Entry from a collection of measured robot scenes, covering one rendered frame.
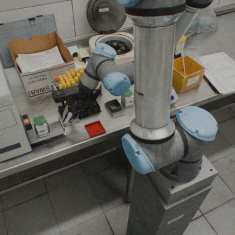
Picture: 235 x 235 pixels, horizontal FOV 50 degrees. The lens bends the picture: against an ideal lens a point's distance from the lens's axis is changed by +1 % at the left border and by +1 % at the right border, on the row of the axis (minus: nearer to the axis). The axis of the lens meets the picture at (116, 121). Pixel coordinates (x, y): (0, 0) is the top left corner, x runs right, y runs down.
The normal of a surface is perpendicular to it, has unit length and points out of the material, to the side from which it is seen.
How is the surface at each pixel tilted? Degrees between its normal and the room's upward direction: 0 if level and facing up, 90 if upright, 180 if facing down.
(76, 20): 90
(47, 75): 93
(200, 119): 9
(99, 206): 0
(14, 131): 90
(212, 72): 1
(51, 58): 2
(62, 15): 90
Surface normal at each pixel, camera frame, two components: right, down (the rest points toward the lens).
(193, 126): 0.18, -0.68
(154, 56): -0.05, 0.56
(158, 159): 0.36, 0.37
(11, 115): 0.44, 0.67
